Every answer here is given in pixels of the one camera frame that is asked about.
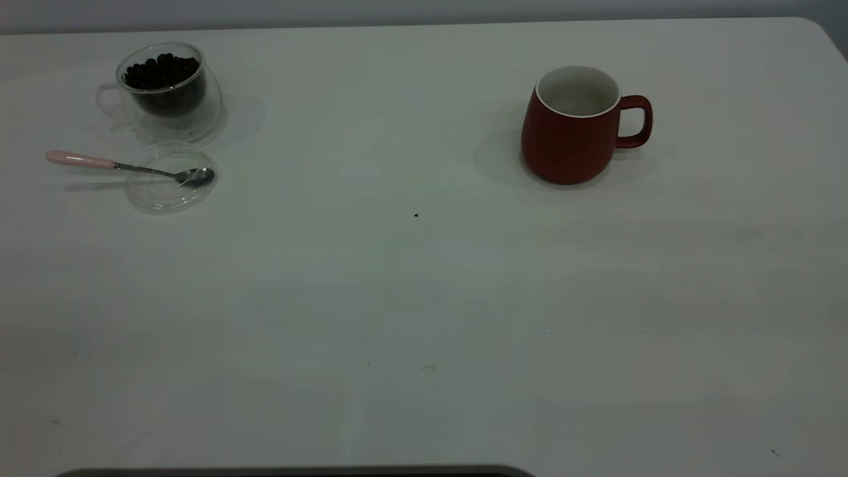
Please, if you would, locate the red ceramic mug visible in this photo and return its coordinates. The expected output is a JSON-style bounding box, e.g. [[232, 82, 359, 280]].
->
[[520, 65, 654, 186]]

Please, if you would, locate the pink handled metal spoon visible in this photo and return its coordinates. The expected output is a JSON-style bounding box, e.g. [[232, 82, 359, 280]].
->
[[45, 150, 215, 188]]

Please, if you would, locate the clear glass cup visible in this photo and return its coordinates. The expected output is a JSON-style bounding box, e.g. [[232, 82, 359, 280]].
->
[[95, 42, 224, 144]]

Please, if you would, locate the clear glass lid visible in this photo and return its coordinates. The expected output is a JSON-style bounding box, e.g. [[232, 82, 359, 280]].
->
[[125, 140, 218, 214]]

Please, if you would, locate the dark coffee beans pile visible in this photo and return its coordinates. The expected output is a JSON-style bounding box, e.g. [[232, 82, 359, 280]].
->
[[124, 53, 207, 119]]

